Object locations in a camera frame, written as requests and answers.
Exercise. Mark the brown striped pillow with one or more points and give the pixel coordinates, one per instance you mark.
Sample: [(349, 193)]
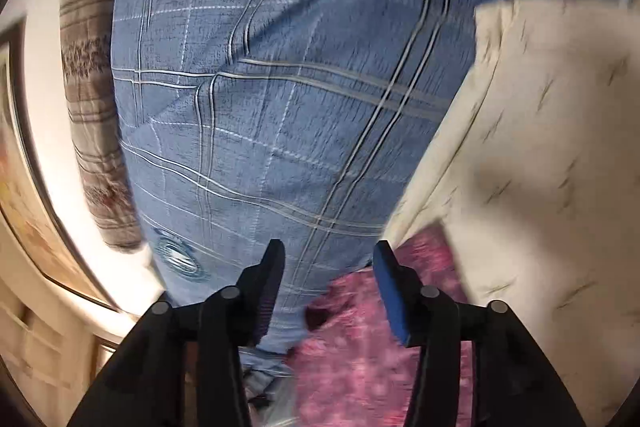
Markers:
[(92, 107)]

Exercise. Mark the white sprig-print bed sheet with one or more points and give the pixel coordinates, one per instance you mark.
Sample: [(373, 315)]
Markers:
[(540, 167)]

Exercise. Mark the blue plaid quilt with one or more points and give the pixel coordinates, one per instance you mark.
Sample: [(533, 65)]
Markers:
[(280, 107)]

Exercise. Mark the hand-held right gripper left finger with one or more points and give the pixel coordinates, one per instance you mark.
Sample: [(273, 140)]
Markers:
[(265, 287)]

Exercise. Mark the purple floral shirt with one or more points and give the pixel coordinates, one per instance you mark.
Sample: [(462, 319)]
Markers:
[(350, 357)]

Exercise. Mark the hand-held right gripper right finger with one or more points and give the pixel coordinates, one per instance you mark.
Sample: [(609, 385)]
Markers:
[(395, 302)]

